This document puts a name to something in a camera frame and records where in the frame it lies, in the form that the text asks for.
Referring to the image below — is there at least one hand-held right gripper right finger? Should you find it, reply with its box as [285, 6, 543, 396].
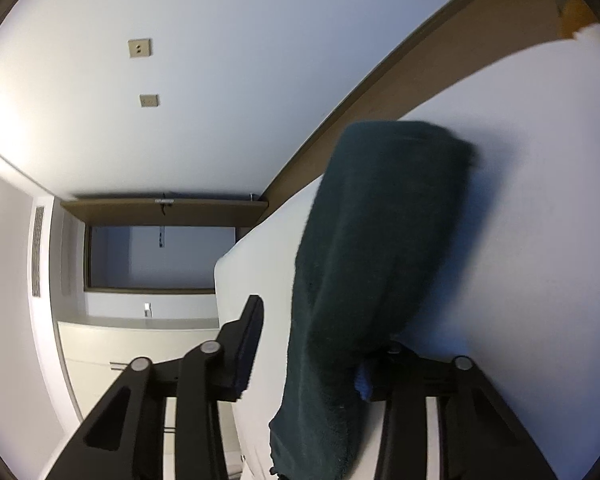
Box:
[354, 340, 561, 480]

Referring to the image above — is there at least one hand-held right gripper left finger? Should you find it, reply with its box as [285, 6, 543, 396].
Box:
[44, 294, 266, 480]

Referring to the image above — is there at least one dark green cloth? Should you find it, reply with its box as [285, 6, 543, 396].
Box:
[269, 120, 481, 480]

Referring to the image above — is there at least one cream wardrobe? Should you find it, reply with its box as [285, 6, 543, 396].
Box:
[56, 317, 246, 480]

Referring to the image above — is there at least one brown door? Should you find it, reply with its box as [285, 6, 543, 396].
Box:
[60, 198, 270, 229]

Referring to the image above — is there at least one bed with white sheet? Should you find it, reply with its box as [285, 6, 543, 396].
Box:
[214, 25, 600, 480]

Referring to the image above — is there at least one brown door frame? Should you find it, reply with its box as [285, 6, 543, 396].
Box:
[83, 225, 239, 294]

